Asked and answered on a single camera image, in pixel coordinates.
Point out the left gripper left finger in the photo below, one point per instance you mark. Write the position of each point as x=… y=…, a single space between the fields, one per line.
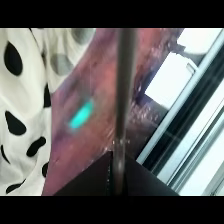
x=90 y=180

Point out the white black-spotted garment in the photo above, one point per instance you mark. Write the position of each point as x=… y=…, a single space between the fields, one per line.
x=25 y=100

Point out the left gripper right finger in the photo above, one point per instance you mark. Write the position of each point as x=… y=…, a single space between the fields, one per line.
x=146 y=181

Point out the thin grey rod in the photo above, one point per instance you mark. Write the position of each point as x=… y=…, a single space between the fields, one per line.
x=125 y=83

